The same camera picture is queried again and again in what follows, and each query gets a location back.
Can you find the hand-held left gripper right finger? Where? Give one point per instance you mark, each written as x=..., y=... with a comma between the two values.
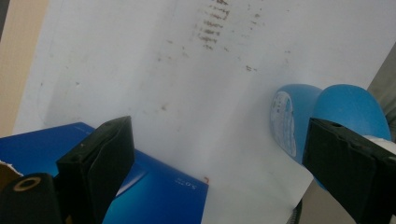
x=348, y=168

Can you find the blue cardboard box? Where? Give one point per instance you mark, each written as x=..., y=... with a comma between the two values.
x=162, y=199

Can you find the white stained paper sheet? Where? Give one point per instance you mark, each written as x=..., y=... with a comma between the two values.
x=193, y=93

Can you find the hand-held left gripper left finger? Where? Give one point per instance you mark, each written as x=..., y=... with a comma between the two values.
x=93, y=168

